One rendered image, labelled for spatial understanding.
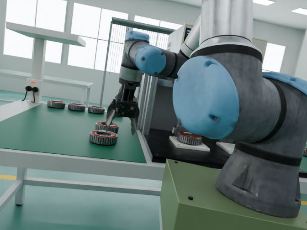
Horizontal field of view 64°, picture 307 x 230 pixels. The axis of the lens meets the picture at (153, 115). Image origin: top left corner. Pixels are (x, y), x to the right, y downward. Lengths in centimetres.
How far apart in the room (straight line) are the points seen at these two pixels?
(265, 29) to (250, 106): 852
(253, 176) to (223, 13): 27
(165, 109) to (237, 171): 91
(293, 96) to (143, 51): 38
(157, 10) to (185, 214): 746
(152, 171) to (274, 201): 48
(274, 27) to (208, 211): 874
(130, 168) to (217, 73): 58
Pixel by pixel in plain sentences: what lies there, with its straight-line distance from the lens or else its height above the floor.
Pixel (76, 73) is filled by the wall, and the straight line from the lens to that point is 753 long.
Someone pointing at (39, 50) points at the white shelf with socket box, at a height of 109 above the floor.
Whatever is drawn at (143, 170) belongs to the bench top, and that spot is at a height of 73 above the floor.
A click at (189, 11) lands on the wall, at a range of 794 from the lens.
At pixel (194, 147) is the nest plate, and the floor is 78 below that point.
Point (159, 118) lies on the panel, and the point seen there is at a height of 83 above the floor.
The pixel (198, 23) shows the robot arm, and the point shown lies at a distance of 70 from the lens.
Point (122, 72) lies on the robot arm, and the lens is 79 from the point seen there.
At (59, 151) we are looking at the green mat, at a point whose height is 75.
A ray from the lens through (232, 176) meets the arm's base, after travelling 48.
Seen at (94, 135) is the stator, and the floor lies 78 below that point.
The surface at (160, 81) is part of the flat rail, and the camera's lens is 115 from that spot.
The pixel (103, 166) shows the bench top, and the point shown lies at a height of 73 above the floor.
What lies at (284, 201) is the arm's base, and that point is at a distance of 48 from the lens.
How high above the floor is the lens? 104
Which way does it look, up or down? 9 degrees down
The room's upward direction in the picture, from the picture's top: 9 degrees clockwise
